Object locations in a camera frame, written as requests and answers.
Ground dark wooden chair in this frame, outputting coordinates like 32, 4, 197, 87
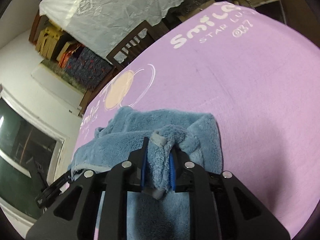
106, 21, 158, 70

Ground dark patterned storage box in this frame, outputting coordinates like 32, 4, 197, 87
65, 47, 113, 89

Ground dark glass window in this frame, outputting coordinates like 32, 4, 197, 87
1, 99, 62, 219

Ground blue fluffy fleece garment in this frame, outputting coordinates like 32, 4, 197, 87
70, 107, 223, 239

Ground purple printed bed sheet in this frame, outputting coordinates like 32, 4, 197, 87
76, 2, 319, 237

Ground yellow cardboard boxes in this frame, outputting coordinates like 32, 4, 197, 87
35, 27, 69, 60

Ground white lace cover cloth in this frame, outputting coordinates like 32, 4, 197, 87
39, 0, 184, 57

